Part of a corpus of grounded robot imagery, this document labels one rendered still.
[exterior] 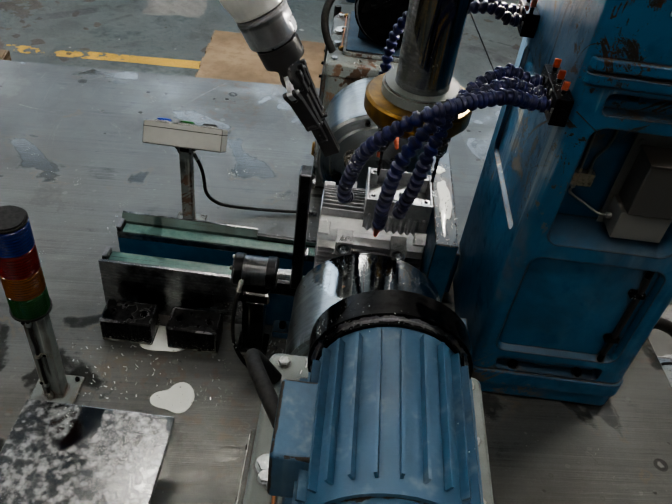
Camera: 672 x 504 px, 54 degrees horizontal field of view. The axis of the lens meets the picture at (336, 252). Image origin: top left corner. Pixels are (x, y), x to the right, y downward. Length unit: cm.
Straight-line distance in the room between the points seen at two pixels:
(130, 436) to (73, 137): 107
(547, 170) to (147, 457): 74
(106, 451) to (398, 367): 59
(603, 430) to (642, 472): 10
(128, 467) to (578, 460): 80
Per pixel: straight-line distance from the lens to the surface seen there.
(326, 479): 60
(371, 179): 127
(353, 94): 150
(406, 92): 109
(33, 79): 229
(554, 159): 102
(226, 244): 142
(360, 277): 101
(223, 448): 124
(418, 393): 65
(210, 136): 147
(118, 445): 113
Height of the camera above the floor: 186
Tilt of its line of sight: 42 degrees down
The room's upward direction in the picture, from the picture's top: 8 degrees clockwise
